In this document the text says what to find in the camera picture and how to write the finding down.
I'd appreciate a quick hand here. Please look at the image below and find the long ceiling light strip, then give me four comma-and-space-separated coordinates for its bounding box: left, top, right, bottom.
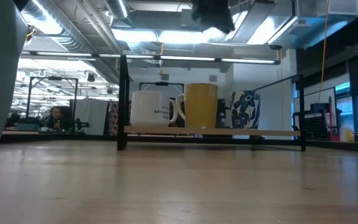
20, 50, 282, 65

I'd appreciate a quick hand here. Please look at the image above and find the teal box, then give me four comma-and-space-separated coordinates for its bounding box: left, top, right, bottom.
16, 123, 42, 132

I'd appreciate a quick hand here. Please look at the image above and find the white partition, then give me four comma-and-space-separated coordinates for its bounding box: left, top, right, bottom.
73, 98, 110, 136

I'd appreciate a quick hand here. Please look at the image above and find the red upright object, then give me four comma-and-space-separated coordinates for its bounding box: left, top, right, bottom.
327, 96, 341, 142

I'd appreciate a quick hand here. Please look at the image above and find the person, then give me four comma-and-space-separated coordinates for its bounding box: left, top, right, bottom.
44, 105, 73, 131

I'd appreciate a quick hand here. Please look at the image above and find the black gantry frame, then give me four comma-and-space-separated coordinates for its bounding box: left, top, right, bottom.
138, 81, 186, 93
25, 75, 80, 134

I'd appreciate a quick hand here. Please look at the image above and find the black pegboard cart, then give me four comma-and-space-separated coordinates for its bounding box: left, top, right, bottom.
292, 102, 334, 141

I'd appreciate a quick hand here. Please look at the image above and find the yellow mug with white handle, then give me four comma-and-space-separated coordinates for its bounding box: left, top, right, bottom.
175, 83, 219, 129

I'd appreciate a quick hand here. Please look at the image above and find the floral patterned partition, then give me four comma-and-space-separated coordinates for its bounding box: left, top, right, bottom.
108, 99, 132, 136

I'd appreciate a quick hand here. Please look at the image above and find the black aluminium table frame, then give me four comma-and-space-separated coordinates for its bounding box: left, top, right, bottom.
0, 132, 358, 154

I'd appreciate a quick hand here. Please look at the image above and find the white mug with black text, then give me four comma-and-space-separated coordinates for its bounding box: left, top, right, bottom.
129, 90, 179, 128

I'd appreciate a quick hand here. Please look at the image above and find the wooden shelf with black frame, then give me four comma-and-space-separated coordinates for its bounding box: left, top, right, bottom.
116, 54, 307, 152

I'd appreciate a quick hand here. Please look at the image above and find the yellow container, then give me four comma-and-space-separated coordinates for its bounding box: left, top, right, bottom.
340, 127, 356, 143

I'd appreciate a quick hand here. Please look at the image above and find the blue floral mug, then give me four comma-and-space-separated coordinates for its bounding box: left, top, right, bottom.
229, 90, 261, 130

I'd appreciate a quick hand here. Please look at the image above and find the silver ventilation duct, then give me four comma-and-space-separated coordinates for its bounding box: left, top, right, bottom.
104, 0, 131, 20

